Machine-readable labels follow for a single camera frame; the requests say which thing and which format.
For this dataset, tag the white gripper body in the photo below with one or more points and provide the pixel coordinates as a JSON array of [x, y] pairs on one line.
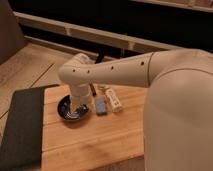
[[80, 97]]

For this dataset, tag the white plastic bottle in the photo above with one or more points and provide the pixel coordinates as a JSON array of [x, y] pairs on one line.
[[114, 100]]

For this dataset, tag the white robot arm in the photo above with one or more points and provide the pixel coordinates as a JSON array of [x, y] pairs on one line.
[[178, 109]]

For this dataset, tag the black remote control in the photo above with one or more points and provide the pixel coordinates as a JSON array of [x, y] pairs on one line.
[[93, 90]]

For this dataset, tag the blue sponge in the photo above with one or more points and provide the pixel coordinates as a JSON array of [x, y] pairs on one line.
[[100, 106]]

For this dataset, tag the wooden cutting board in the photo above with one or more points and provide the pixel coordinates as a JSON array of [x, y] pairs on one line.
[[96, 140]]

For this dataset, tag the dark grey mat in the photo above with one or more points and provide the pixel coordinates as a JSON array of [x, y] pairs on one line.
[[22, 139]]

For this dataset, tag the black frying pan red handle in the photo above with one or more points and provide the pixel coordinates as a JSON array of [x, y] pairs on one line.
[[69, 111]]

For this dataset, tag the wooden shelf rail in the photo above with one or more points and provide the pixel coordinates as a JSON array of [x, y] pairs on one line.
[[94, 35]]

